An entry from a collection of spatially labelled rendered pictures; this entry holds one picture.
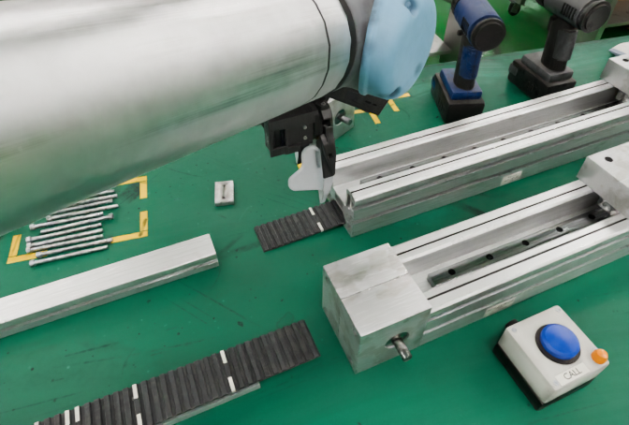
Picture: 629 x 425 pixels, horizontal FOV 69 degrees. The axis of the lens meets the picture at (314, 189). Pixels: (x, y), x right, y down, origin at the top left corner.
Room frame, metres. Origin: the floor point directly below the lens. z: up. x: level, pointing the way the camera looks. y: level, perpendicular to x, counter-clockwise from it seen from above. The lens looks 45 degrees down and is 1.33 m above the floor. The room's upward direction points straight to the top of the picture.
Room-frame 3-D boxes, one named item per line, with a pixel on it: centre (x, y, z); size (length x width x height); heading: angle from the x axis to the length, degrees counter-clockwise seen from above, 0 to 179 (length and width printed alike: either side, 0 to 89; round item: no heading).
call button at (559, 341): (0.24, -0.27, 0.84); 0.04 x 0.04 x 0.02
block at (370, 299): (0.28, -0.08, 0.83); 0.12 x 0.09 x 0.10; 23
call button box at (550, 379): (0.25, -0.27, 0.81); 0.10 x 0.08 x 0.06; 23
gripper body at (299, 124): (0.46, 0.03, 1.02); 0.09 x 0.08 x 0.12; 113
